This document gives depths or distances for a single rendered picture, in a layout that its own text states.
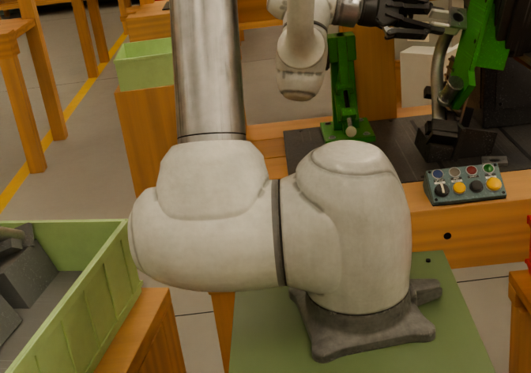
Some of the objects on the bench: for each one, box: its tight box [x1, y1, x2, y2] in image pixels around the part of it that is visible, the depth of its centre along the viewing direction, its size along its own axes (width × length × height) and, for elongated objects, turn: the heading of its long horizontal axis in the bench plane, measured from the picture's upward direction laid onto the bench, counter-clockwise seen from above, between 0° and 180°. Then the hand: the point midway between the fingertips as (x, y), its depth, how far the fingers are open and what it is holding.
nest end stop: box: [425, 130, 458, 145], centre depth 156 cm, size 4×7×6 cm, turn 105°
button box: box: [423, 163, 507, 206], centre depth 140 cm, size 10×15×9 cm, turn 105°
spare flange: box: [481, 156, 508, 166], centre depth 152 cm, size 6×4×1 cm
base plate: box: [283, 114, 531, 183], centre depth 167 cm, size 42×110×2 cm, turn 105°
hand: (444, 21), depth 155 cm, fingers closed on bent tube, 3 cm apart
